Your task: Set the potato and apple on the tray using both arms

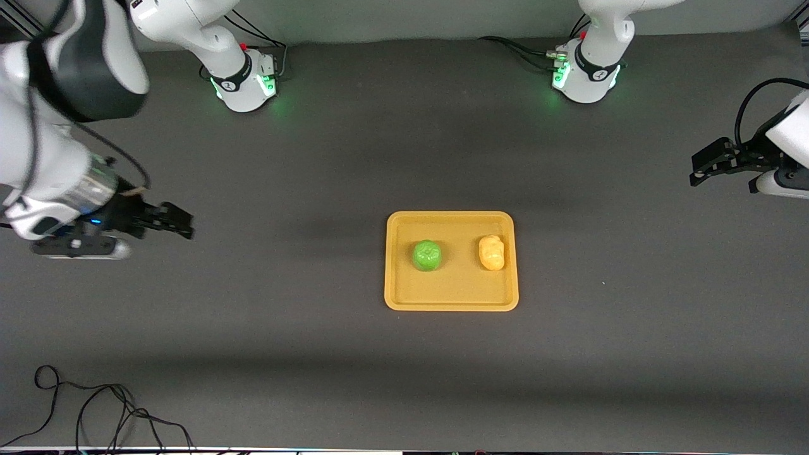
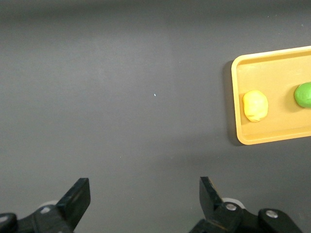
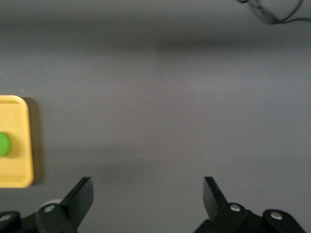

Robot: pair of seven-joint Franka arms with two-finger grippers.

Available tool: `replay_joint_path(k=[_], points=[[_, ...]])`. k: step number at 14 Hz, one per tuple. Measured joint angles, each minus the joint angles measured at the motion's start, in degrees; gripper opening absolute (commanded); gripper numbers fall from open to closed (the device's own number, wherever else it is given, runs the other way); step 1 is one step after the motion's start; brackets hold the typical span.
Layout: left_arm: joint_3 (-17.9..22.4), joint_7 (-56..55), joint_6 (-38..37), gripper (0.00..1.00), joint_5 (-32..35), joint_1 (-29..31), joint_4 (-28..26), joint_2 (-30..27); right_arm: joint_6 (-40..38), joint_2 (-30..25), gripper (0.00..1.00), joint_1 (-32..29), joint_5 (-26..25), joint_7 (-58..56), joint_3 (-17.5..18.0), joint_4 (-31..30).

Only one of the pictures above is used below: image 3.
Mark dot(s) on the yellow plastic tray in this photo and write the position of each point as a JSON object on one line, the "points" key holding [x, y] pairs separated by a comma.
{"points": [[17, 116]]}

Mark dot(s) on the green apple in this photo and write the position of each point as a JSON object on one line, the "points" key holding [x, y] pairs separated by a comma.
{"points": [[4, 144]]}

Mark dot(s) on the dark grey table cover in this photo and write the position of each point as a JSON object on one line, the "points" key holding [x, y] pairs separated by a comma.
{"points": [[155, 109]]}

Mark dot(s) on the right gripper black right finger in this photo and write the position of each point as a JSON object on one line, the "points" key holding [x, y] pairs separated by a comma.
{"points": [[218, 213]]}

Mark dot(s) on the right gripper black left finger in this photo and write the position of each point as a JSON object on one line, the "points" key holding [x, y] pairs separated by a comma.
{"points": [[73, 206]]}

